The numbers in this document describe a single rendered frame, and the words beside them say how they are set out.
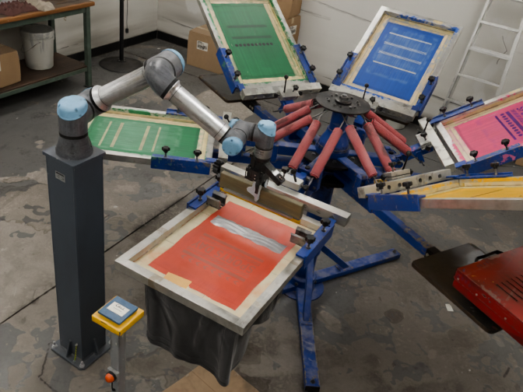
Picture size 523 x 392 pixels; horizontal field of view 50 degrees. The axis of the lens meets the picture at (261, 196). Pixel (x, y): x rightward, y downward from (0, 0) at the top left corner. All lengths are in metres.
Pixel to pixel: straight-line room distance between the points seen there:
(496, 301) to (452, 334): 1.52
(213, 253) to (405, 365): 1.56
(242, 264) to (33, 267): 1.80
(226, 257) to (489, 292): 1.03
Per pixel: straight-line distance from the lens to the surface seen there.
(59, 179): 2.53
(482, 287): 2.32
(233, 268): 2.28
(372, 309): 3.73
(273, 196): 2.38
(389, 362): 3.44
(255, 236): 2.45
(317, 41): 6.71
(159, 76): 2.17
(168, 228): 2.40
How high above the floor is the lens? 2.41
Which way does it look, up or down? 32 degrees down
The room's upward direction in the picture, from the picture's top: 9 degrees clockwise
